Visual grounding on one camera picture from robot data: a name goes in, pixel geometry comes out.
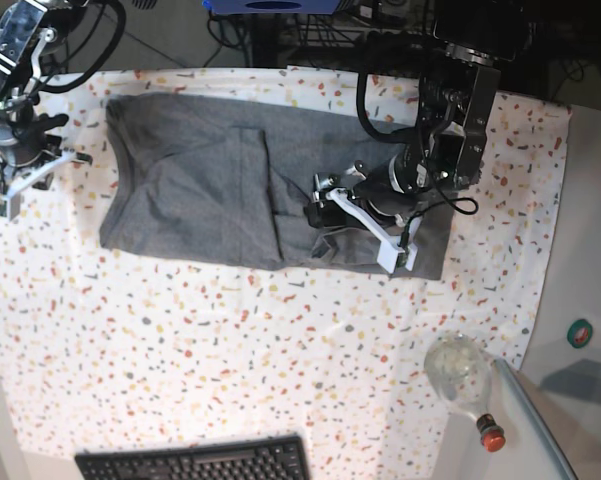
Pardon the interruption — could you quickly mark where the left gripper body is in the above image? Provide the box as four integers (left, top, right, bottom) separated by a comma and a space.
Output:
304, 172, 353, 229

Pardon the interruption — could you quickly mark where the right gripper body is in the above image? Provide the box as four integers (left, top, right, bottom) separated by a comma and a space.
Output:
0, 112, 69, 190

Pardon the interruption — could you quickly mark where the grey t-shirt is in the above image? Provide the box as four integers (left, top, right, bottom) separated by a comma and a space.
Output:
98, 91, 456, 281

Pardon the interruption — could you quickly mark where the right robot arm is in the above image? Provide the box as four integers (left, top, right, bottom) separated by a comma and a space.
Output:
0, 1, 127, 195

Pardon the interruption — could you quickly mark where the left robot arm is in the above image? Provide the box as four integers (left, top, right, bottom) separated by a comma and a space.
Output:
304, 1, 528, 229

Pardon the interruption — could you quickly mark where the clear bottle with red cap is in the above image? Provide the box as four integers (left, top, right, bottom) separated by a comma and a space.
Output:
424, 332, 506, 453

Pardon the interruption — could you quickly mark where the blue box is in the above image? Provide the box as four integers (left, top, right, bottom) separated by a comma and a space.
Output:
202, 0, 358, 15

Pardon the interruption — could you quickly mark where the black keyboard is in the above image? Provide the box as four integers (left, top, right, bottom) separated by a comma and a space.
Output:
74, 435, 311, 480

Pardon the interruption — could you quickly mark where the green tape roll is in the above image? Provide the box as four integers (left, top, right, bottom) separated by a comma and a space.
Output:
566, 319, 593, 349

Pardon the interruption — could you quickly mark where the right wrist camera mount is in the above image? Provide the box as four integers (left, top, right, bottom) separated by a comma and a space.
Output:
0, 145, 93, 221

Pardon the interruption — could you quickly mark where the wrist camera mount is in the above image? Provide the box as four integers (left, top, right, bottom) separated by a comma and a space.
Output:
0, 145, 93, 221
327, 158, 420, 274

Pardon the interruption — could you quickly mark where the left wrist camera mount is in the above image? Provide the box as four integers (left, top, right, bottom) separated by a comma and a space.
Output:
327, 158, 420, 274

